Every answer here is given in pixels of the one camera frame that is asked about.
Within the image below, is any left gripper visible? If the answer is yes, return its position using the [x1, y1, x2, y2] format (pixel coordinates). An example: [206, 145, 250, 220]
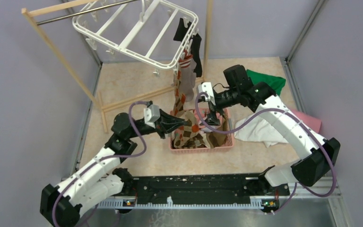
[127, 108, 188, 139]

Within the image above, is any argyle patterned sock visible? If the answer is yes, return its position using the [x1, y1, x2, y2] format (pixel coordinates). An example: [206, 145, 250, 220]
[171, 110, 210, 149]
[171, 68, 186, 116]

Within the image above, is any white clip hanger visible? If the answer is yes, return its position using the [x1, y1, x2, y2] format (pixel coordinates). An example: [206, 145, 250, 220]
[72, 0, 199, 75]

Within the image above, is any black sock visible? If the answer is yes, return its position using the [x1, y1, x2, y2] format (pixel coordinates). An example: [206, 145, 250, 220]
[190, 34, 203, 78]
[173, 18, 191, 42]

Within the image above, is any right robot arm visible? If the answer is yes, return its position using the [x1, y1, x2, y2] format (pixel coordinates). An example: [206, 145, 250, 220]
[196, 65, 341, 195]

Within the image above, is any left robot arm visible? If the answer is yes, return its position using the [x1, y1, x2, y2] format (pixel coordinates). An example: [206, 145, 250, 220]
[40, 109, 188, 227]

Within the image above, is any pink patterned sock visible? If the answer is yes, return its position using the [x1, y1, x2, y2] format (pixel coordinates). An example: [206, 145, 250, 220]
[193, 108, 225, 133]

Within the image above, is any pink plastic basket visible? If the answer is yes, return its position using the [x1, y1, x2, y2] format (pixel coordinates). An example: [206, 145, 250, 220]
[169, 108, 235, 153]

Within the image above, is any brown striped sock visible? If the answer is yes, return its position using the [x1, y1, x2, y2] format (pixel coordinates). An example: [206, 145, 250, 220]
[206, 118, 229, 148]

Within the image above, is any white cloth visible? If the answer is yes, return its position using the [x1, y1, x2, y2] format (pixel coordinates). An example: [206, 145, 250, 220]
[234, 116, 288, 148]

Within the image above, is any green cloth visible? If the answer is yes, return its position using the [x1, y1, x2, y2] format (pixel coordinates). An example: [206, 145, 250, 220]
[246, 70, 286, 96]

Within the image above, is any pink cloth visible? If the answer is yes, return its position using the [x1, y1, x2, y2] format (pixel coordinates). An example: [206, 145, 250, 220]
[291, 109, 321, 133]

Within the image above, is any metal rack rod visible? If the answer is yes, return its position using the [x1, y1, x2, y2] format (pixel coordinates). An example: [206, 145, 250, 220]
[36, 0, 137, 26]

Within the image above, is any wooden drying rack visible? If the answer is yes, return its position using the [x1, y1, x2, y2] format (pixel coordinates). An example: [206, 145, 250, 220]
[21, 0, 216, 134]

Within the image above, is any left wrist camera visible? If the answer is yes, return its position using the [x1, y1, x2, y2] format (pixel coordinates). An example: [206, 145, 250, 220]
[144, 105, 160, 128]

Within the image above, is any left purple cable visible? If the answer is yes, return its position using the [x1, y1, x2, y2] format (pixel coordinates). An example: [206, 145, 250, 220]
[52, 101, 147, 227]

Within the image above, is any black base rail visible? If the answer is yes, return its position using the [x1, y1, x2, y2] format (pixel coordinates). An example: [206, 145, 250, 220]
[112, 168, 290, 207]

